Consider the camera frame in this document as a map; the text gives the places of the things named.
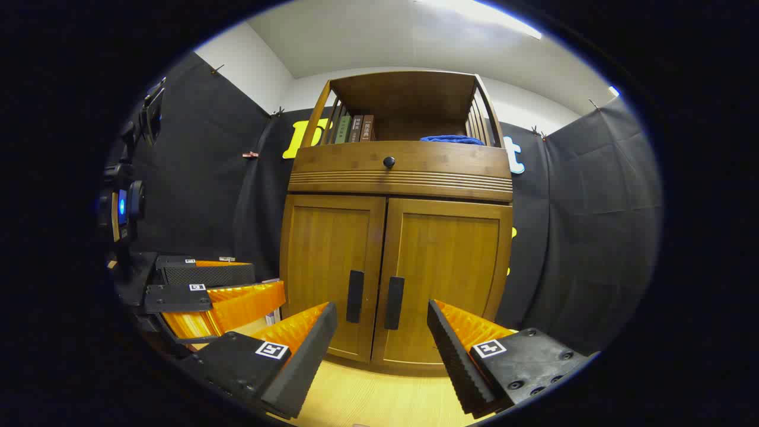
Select wooden cabinet door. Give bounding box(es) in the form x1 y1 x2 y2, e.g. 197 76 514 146
372 199 514 368
280 195 387 362

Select wooden drawer with black knob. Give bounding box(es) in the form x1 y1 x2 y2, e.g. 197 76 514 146
288 141 514 203

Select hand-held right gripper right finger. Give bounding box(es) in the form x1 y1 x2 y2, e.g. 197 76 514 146
427 299 599 419

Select wooden double-door shoe cabinet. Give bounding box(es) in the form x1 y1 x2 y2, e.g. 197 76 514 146
279 70 515 371

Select blue cloth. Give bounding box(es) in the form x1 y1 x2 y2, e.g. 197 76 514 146
420 135 486 146

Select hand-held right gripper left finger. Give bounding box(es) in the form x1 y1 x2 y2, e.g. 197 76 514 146
178 301 339 420

